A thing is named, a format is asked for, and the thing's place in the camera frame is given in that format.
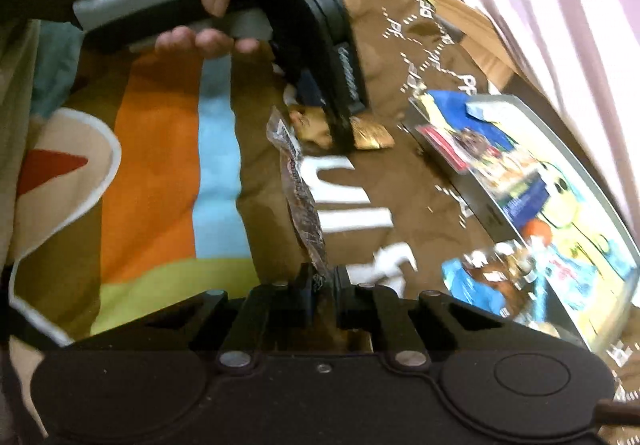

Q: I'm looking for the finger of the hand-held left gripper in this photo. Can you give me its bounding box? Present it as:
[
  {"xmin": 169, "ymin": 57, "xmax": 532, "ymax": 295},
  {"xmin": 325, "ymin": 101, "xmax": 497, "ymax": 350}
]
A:
[{"xmin": 324, "ymin": 101, "xmax": 357, "ymax": 154}]

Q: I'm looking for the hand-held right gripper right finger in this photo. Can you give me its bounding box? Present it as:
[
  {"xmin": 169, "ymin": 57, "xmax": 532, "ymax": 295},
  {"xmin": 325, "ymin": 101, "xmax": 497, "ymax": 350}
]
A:
[{"xmin": 330, "ymin": 265, "xmax": 532, "ymax": 372}]

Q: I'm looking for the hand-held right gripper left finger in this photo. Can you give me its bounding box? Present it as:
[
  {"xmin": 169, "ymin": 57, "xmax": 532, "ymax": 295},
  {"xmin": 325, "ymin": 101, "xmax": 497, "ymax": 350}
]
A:
[{"xmin": 144, "ymin": 264, "xmax": 315, "ymax": 372}]

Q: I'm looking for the gold snack packet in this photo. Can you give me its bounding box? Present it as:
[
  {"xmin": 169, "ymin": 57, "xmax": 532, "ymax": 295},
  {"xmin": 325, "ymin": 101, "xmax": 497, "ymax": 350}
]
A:
[{"xmin": 286, "ymin": 104, "xmax": 397, "ymax": 152}]

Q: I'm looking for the brown clear snack packet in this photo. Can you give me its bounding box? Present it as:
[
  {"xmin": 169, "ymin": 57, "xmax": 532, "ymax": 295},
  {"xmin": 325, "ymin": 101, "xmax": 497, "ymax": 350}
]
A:
[{"xmin": 266, "ymin": 106, "xmax": 332, "ymax": 298}]

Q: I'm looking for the cartoon printed tray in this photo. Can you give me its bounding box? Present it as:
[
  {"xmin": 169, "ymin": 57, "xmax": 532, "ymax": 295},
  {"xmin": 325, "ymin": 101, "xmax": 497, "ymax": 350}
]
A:
[{"xmin": 402, "ymin": 92, "xmax": 640, "ymax": 356}]

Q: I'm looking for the light blue snack packet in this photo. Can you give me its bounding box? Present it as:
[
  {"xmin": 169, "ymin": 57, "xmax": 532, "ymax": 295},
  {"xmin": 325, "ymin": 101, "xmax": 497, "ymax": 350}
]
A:
[{"xmin": 441, "ymin": 245, "xmax": 537, "ymax": 322}]

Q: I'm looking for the brown printed blanket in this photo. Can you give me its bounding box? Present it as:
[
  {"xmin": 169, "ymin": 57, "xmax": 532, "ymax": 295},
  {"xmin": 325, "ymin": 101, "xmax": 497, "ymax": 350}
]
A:
[{"xmin": 0, "ymin": 0, "xmax": 640, "ymax": 408}]

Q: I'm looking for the dark blue snack packet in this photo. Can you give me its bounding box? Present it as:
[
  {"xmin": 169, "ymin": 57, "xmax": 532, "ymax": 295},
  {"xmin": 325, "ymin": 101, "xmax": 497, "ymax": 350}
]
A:
[{"xmin": 502, "ymin": 182, "xmax": 552, "ymax": 228}]

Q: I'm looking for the beige cloth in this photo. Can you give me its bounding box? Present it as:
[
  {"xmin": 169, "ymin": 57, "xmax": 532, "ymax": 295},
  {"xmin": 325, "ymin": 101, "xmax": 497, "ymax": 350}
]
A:
[{"xmin": 0, "ymin": 19, "xmax": 42, "ymax": 271}]

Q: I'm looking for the dark cable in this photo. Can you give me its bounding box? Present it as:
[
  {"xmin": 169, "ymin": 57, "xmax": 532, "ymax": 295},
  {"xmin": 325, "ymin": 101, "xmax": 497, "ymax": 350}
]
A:
[{"xmin": 594, "ymin": 399, "xmax": 640, "ymax": 428}]

